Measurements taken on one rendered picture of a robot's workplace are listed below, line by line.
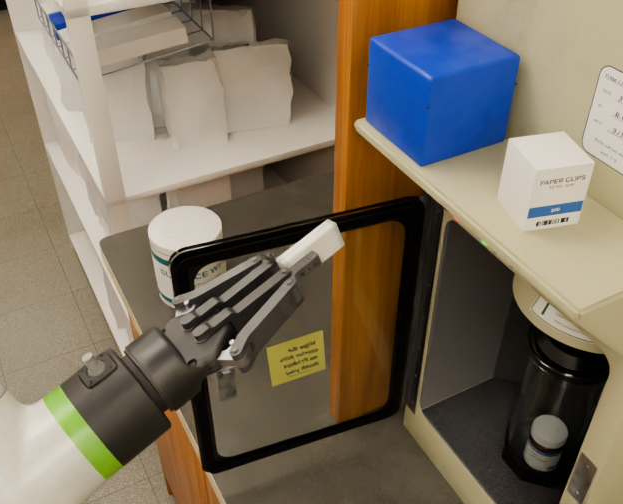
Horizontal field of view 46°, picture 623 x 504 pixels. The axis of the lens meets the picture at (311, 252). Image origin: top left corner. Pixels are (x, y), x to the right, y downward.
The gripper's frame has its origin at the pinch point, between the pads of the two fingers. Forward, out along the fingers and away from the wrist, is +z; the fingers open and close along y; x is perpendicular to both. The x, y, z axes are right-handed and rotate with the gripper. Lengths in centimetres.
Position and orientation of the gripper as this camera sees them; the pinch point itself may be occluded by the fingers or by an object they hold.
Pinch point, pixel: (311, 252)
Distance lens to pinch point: 72.8
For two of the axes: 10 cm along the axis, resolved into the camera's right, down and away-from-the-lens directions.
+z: 7.4, -5.9, 3.1
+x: 3.3, 7.3, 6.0
